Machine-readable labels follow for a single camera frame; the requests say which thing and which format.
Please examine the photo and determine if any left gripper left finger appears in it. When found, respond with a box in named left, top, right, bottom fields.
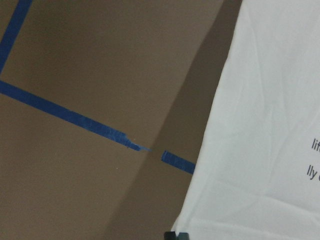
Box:
left=163, top=231, right=177, bottom=240

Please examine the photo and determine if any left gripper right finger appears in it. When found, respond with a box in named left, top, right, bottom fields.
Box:
left=176, top=232, right=189, bottom=240

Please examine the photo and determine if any white printed t-shirt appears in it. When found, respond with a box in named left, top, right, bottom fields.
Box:
left=172, top=0, right=320, bottom=240

